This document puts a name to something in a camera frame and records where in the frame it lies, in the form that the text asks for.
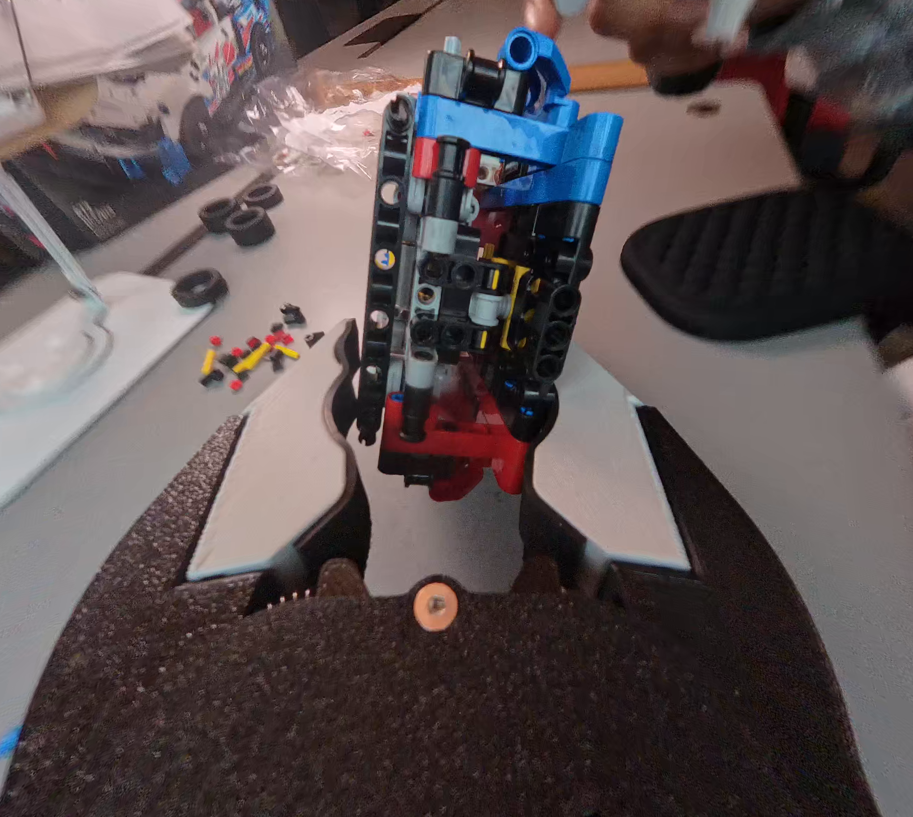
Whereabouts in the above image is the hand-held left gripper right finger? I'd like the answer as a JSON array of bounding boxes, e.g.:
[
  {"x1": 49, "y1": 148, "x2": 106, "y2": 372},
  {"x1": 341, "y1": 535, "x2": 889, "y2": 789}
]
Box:
[{"x1": 521, "y1": 343, "x2": 693, "y2": 576}]

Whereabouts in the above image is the red fabric tote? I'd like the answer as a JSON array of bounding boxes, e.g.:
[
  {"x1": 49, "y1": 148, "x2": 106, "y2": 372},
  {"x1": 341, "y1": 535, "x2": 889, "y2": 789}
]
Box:
[{"x1": 717, "y1": 50, "x2": 853, "y2": 141}]

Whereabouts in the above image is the brick-built toy car chassis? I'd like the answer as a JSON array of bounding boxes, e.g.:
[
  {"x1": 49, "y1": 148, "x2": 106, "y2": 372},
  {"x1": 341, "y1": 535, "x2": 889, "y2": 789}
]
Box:
[{"x1": 357, "y1": 27, "x2": 623, "y2": 500}]

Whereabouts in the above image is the person's right hand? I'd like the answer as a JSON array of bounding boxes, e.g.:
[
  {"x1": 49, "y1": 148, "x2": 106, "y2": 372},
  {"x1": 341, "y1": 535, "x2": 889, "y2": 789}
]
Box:
[{"x1": 512, "y1": 0, "x2": 714, "y2": 77}]

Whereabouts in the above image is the pile of red yellow black bricks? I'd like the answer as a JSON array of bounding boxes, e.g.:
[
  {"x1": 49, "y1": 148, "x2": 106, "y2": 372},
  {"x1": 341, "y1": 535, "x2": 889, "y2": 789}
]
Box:
[{"x1": 200, "y1": 304, "x2": 325, "y2": 394}]

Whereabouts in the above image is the person's right forearm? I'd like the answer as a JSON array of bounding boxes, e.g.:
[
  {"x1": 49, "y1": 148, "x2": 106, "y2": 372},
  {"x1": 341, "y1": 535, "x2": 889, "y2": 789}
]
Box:
[{"x1": 713, "y1": 0, "x2": 913, "y2": 212}]

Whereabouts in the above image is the toy car set box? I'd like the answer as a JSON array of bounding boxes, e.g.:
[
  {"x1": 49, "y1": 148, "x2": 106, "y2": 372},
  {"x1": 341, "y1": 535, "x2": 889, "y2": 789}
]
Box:
[{"x1": 0, "y1": 0, "x2": 297, "y2": 269}]

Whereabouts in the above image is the black mesh armrest pad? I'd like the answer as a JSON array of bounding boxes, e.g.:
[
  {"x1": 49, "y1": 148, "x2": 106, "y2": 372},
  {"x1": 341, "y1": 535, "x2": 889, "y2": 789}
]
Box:
[{"x1": 621, "y1": 186, "x2": 903, "y2": 342}]

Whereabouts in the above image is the white lamp stand base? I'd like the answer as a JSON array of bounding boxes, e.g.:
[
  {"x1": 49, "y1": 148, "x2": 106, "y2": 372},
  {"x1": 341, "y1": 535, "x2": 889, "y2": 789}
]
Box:
[{"x1": 0, "y1": 76, "x2": 215, "y2": 511}]

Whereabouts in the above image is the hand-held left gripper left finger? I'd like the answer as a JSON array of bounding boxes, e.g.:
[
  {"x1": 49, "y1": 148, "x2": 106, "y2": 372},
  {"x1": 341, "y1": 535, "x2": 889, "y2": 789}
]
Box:
[{"x1": 185, "y1": 318, "x2": 372, "y2": 590}]

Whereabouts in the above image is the clear plastic bag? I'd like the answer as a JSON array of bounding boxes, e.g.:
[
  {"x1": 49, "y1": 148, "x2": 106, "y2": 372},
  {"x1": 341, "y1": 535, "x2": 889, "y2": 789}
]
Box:
[{"x1": 253, "y1": 65, "x2": 422, "y2": 176}]

